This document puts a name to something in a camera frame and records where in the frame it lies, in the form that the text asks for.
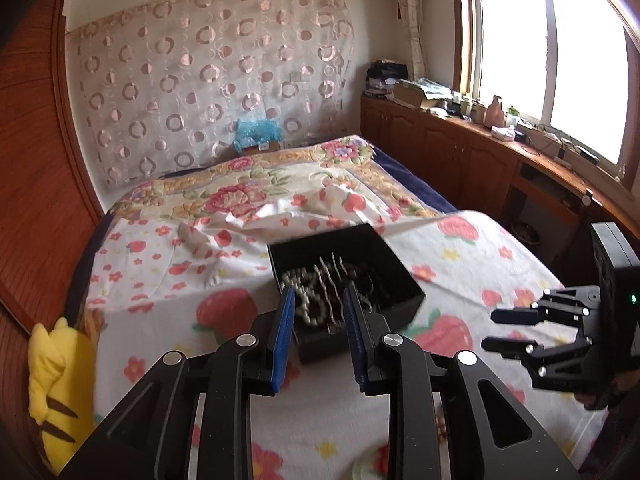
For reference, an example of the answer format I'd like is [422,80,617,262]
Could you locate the white pearl necklace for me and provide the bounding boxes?
[280,267,332,329]

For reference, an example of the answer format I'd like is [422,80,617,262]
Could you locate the dark thin chain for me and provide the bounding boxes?
[345,260,398,313]

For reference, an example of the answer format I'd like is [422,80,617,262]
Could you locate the strawberry print bed sheet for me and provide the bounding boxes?
[82,185,610,480]

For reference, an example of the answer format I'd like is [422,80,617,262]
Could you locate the floral blanket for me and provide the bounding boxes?
[107,135,451,226]

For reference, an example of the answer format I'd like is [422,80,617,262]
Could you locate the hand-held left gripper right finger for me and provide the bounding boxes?
[342,284,584,480]

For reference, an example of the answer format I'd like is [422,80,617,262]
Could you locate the white power strip with cables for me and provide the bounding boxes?
[519,125,601,166]

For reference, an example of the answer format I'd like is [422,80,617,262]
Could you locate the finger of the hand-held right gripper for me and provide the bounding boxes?
[481,329,608,395]
[490,285,602,329]

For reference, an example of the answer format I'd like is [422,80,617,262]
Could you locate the wooden frame window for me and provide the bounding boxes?
[451,0,640,183]

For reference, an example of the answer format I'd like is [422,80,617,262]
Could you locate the small cardboard box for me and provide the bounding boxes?
[231,140,281,157]

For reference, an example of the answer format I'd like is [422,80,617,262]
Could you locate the wooden wardrobe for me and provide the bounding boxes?
[0,0,110,343]

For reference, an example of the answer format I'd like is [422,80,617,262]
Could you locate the stack of books and papers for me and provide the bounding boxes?
[392,77,455,111]

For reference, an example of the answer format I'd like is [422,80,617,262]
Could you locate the pink bottle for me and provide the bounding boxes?
[483,94,507,127]

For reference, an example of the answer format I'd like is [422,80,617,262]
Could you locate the circle pattern wall curtain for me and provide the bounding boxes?
[69,0,359,190]

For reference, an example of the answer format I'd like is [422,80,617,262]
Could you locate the dark pile of clothes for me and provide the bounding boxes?
[364,60,408,99]

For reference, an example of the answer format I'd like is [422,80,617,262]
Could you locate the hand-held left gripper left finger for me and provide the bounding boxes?
[59,286,302,480]

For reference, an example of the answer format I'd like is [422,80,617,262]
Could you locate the silver wavy hairpins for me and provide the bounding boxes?
[310,254,353,335]

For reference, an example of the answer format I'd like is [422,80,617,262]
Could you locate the patterned window curtain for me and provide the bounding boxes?
[389,0,427,81]

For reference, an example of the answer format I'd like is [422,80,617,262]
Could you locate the black jewelry box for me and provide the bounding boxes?
[267,222,427,365]

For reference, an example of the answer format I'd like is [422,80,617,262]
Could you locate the dark bowl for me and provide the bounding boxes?
[515,220,542,244]

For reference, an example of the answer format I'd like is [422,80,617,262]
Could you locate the dark blue mattress cover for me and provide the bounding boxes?
[374,147,458,214]

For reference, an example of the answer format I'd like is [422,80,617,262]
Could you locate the yellow plush toy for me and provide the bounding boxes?
[27,316,110,476]

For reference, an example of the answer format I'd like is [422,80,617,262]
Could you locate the wooden window cabinet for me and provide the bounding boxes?
[360,95,640,246]

